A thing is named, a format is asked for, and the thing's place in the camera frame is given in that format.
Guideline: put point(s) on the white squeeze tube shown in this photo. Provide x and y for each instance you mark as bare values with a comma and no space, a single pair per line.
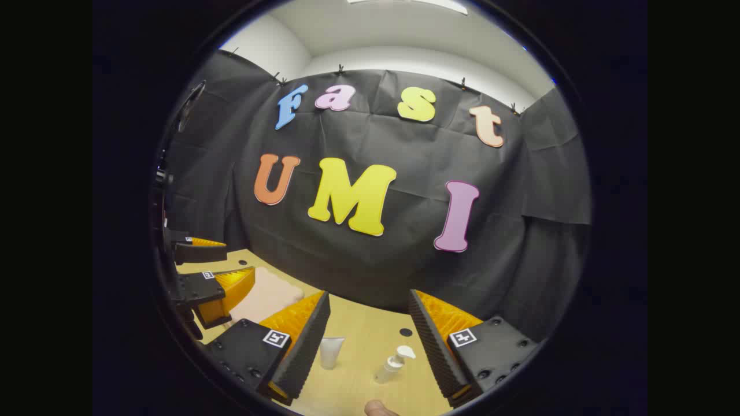
331,352

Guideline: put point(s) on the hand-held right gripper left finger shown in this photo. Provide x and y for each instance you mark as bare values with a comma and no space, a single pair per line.
306,346

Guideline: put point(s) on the pink suitcase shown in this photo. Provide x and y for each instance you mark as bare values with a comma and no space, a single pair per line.
269,294

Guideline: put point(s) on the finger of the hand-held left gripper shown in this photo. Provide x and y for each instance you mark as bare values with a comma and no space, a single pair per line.
199,289
196,253

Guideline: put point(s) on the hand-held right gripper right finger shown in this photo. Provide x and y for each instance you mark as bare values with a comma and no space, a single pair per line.
436,346

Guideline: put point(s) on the white pump bottle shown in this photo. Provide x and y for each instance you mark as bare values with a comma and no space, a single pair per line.
393,364

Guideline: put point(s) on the black backdrop cloth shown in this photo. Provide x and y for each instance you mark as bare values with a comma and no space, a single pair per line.
404,156

